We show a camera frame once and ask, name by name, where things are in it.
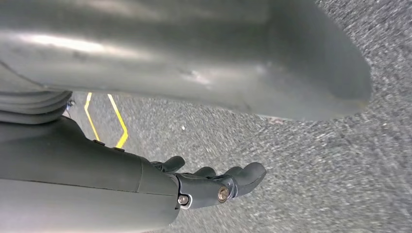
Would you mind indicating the silver robot body shell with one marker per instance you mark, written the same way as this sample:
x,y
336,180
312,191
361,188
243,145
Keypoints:
x,y
161,54

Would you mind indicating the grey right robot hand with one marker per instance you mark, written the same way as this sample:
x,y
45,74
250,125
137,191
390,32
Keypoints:
x,y
80,180

